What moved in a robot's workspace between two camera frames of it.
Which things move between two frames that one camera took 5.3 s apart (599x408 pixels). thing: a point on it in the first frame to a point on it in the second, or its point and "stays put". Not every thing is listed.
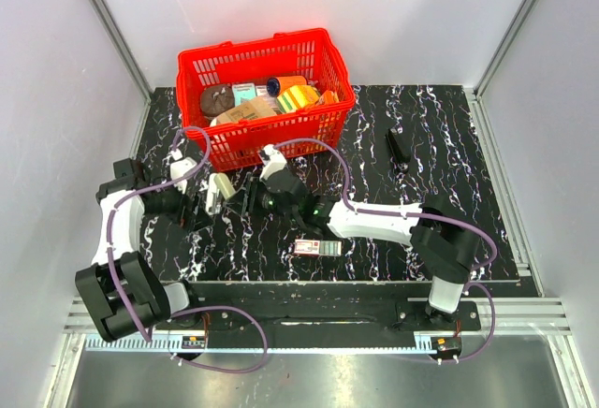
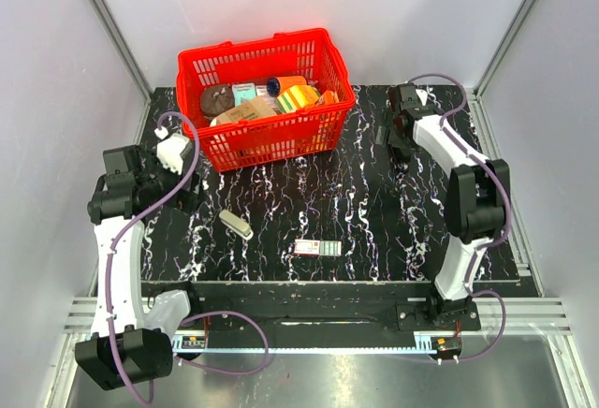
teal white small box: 243,93 stays put
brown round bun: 216,99 stays put
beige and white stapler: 218,181 to 235,224
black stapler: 399,151 stays put
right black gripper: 249,192 to 383,129
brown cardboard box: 251,108 stays put
